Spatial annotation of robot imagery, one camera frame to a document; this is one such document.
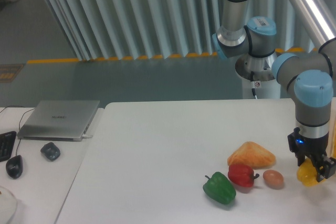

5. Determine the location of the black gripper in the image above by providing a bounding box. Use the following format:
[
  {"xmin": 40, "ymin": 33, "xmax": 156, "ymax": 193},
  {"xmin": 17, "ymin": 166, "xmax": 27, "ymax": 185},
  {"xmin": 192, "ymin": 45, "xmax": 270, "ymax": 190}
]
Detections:
[{"xmin": 288, "ymin": 127, "xmax": 335, "ymax": 182}]

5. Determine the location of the yellow bell pepper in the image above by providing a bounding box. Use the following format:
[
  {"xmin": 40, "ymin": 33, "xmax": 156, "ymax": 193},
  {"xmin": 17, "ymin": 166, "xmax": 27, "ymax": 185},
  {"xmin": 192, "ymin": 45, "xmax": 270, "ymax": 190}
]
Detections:
[{"xmin": 297, "ymin": 158, "xmax": 324, "ymax": 187}]

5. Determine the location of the white striped sleeve forearm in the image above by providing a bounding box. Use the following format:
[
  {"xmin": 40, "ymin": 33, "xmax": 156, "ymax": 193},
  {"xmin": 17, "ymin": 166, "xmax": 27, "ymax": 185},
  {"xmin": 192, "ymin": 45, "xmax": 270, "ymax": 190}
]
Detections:
[{"xmin": 0, "ymin": 186, "xmax": 17, "ymax": 223}]

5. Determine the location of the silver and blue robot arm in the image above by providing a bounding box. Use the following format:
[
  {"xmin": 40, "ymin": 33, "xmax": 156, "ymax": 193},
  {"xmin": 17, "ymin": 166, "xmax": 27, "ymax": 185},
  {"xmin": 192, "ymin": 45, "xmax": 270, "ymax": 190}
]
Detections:
[{"xmin": 213, "ymin": 0, "xmax": 335, "ymax": 182}]

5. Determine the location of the red bell pepper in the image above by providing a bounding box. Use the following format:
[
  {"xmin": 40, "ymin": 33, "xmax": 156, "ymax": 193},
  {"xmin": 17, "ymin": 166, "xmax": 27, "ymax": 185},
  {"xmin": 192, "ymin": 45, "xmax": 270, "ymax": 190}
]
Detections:
[{"xmin": 228, "ymin": 164, "xmax": 259, "ymax": 188}]

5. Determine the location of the green bell pepper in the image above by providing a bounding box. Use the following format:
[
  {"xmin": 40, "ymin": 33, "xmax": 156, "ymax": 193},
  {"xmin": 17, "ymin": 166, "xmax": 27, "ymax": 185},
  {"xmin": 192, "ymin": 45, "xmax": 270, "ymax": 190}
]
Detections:
[{"xmin": 203, "ymin": 172, "xmax": 236, "ymax": 205}]

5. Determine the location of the brown egg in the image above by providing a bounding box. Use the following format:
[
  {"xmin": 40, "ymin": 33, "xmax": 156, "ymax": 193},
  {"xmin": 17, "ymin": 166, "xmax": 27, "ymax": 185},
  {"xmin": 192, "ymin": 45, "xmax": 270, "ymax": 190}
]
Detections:
[{"xmin": 263, "ymin": 169, "xmax": 284, "ymax": 189}]

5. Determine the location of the orange triangular bread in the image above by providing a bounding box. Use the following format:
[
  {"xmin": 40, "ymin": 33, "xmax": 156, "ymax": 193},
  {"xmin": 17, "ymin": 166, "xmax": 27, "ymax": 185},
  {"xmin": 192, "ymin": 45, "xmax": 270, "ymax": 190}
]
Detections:
[{"xmin": 227, "ymin": 141, "xmax": 276, "ymax": 169}]

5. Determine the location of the white folding partition screen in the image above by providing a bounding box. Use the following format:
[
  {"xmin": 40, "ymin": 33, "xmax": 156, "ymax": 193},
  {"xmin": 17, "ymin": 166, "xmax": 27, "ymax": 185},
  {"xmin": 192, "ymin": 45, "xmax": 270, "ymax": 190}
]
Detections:
[{"xmin": 30, "ymin": 0, "xmax": 336, "ymax": 62}]

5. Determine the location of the dark grey earbud case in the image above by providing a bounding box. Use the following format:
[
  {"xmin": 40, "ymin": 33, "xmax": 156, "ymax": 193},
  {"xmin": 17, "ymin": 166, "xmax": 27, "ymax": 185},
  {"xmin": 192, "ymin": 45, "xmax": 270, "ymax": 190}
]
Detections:
[{"xmin": 40, "ymin": 142, "xmax": 61, "ymax": 161}]

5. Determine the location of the silver closed laptop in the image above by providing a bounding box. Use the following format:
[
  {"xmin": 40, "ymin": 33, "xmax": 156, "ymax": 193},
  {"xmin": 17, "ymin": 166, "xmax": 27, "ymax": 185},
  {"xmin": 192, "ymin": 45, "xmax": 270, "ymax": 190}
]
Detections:
[{"xmin": 17, "ymin": 100, "xmax": 100, "ymax": 141}]

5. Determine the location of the black computer mouse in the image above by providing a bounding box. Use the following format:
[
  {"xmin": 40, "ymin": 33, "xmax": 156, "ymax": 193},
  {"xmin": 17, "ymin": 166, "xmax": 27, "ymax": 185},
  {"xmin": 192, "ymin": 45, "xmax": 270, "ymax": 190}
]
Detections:
[{"xmin": 6, "ymin": 155, "xmax": 23, "ymax": 179}]

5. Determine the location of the black keyboard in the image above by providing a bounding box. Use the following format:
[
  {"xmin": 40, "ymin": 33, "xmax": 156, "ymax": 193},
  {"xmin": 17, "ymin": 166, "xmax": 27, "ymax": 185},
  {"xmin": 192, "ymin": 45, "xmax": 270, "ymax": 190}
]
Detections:
[{"xmin": 0, "ymin": 131, "xmax": 17, "ymax": 162}]

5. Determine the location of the white robot base cable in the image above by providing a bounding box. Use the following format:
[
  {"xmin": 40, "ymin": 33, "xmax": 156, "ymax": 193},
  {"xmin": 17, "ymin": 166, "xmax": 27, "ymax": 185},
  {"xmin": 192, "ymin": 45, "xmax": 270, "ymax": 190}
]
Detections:
[{"xmin": 249, "ymin": 70, "xmax": 261, "ymax": 100}]

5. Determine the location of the black laptop cable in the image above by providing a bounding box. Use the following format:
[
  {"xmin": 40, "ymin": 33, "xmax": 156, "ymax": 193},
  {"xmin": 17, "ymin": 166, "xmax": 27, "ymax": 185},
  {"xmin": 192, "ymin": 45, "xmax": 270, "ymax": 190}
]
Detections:
[{"xmin": 0, "ymin": 105, "xmax": 36, "ymax": 129}]

